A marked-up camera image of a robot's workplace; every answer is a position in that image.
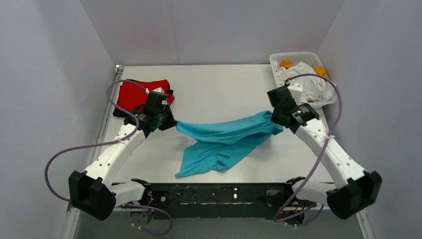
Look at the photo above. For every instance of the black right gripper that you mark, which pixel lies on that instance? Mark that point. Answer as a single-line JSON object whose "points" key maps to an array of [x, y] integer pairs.
{"points": [[278, 116]]}

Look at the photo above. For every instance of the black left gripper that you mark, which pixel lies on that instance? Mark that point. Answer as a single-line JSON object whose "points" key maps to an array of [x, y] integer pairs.
{"points": [[166, 119]]}

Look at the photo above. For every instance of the turquoise polo shirt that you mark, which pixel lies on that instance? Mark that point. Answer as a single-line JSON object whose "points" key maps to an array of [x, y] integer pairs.
{"points": [[220, 146]]}

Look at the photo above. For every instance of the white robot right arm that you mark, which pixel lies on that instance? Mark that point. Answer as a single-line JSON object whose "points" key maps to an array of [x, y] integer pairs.
{"points": [[336, 180]]}

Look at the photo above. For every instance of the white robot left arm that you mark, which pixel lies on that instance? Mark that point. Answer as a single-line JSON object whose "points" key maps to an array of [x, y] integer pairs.
{"points": [[92, 191]]}

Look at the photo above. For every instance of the folded red t-shirt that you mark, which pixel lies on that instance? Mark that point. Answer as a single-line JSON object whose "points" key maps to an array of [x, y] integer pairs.
{"points": [[131, 95]]}

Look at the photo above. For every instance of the crumpled white t-shirt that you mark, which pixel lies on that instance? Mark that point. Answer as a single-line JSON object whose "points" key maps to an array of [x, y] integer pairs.
{"points": [[315, 88]]}

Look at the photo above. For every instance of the orange t-shirt in basket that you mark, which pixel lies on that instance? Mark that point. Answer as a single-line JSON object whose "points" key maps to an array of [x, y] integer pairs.
{"points": [[300, 68]]}

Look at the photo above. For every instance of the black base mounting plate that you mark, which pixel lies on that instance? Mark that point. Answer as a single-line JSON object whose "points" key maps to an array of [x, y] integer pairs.
{"points": [[217, 200]]}

